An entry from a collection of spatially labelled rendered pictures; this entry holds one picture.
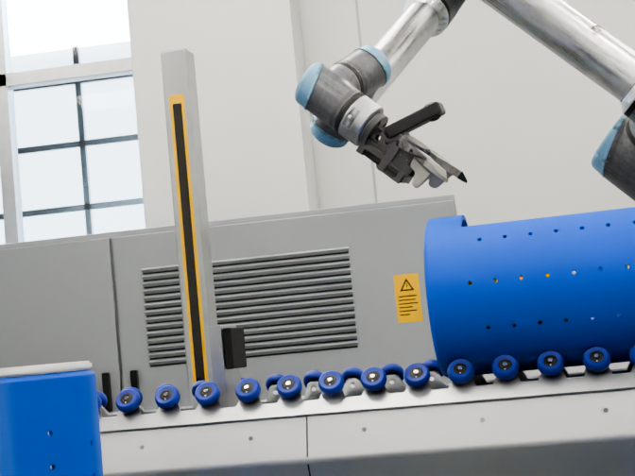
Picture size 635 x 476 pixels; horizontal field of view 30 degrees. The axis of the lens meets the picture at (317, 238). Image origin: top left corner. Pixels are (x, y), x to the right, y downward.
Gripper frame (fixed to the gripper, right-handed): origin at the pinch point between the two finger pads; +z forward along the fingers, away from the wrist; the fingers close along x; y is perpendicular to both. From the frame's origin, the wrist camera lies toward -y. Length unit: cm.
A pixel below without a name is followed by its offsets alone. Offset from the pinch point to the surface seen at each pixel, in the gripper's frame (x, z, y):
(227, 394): 24, -8, 53
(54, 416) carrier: 89, -7, 43
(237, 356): 20, -11, 48
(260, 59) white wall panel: -214, -139, 36
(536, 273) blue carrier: 22.8, 24.2, 2.3
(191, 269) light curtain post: -10, -39, 51
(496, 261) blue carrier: 22.9, 17.8, 4.6
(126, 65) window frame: -230, -197, 75
